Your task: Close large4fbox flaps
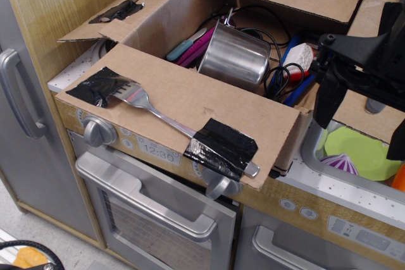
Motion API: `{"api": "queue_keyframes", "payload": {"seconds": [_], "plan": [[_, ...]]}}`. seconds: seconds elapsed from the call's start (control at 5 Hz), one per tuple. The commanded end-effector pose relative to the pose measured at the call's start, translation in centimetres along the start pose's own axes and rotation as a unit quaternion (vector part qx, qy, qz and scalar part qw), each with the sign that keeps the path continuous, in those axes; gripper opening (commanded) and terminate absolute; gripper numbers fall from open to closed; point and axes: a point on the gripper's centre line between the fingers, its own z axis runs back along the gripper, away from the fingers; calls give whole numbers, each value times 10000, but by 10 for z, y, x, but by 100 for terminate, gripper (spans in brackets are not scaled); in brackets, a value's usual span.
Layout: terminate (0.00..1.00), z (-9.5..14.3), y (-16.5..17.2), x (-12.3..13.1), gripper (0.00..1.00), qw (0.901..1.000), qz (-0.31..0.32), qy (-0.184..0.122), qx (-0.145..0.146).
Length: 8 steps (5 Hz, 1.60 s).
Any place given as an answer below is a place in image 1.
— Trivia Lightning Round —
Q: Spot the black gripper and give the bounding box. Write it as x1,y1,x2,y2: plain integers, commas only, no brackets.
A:
309,0,404,161

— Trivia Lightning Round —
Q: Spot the green plate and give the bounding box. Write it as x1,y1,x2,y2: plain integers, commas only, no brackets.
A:
324,127,401,181

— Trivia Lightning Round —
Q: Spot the purple toy onion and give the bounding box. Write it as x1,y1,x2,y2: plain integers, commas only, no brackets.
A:
320,153,359,176

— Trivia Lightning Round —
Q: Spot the grey toy sink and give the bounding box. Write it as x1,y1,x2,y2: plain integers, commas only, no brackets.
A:
301,120,395,194

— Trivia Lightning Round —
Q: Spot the orange toy item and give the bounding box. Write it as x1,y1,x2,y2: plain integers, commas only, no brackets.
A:
391,163,405,191

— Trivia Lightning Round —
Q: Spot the red white toy food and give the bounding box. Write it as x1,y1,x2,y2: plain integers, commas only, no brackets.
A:
282,42,315,82

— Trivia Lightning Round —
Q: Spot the large brown cardboard box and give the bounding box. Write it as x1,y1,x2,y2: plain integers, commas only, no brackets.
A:
63,0,398,189

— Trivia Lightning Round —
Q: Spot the silver dishwasher door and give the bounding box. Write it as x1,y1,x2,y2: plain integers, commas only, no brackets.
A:
237,205,405,270

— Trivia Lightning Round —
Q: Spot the shiny steel pot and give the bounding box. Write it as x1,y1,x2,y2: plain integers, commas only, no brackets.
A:
197,9,271,92

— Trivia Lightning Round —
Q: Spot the right silver oven knob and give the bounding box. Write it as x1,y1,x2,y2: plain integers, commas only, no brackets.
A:
201,167,242,200

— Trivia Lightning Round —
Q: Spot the silver oven knob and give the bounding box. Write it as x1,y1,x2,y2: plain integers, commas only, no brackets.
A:
83,115,118,147
201,167,242,200

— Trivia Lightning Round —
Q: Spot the magenta utensil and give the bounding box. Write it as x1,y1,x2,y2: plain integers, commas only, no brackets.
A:
173,27,215,67

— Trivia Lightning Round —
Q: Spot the silver oven door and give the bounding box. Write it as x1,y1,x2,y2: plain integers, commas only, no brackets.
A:
76,152,237,269

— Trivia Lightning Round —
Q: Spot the silver metal fork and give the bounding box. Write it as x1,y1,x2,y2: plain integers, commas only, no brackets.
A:
111,82,261,179

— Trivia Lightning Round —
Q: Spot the left silver oven knob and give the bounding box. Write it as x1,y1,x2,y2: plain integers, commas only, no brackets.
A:
83,115,118,147

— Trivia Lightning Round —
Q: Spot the black tape lower flap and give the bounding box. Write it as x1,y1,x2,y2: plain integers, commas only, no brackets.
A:
89,0,145,24

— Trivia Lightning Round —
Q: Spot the black tape on fork tines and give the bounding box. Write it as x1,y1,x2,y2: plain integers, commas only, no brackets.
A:
66,66,133,108

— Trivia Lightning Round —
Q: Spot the black orange object on floor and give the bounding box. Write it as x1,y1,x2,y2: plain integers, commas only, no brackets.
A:
1,240,65,269

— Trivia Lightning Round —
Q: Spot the black cable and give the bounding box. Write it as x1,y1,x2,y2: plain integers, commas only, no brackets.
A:
218,4,306,100

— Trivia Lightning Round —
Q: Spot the black tape on fork handle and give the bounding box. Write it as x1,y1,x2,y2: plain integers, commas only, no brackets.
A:
184,118,260,181

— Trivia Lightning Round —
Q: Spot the teal handled utensil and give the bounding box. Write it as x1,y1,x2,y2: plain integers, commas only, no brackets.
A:
166,28,207,61

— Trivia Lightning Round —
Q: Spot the silver fridge door handle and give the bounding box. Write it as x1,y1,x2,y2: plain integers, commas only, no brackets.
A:
1,49,47,139

